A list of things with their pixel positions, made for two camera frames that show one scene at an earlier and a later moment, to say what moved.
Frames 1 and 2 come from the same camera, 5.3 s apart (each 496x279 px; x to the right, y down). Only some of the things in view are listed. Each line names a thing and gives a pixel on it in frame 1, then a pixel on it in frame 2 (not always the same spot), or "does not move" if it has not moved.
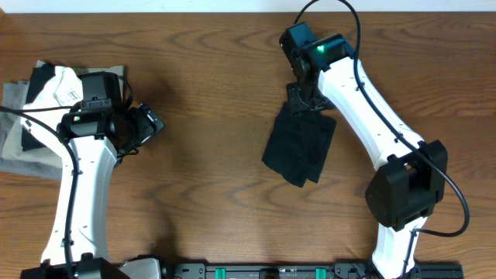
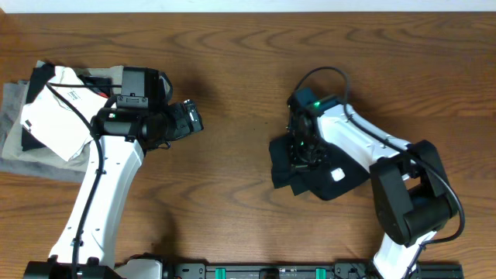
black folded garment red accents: (39, 77) does not move
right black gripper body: (302, 99) → (308, 153)
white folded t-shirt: (64, 90) does not move
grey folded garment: (15, 96) does not move
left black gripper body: (138, 129) → (175, 124)
